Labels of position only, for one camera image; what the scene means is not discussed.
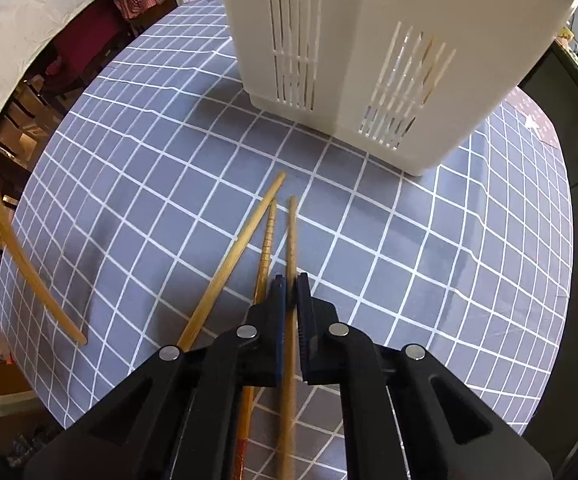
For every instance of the dark base cabinets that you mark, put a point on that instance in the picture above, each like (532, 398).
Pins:
(569, 120)

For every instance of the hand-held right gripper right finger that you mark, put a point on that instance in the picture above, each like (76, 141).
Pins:
(303, 340)

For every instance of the blue checked tablecloth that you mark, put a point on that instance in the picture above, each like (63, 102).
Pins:
(169, 185)

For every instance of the plain wooden chopstick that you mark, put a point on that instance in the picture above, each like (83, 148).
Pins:
(239, 255)
(19, 260)
(292, 240)

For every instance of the white sheet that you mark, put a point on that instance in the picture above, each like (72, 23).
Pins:
(34, 25)

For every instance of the cream plastic utensil holder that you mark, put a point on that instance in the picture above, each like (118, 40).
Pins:
(369, 20)

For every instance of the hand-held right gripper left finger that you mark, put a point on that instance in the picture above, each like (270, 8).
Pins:
(279, 310)

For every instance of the red chair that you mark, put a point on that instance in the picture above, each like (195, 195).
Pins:
(84, 45)

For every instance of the wooden chopstick with red end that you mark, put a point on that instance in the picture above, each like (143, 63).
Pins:
(267, 245)

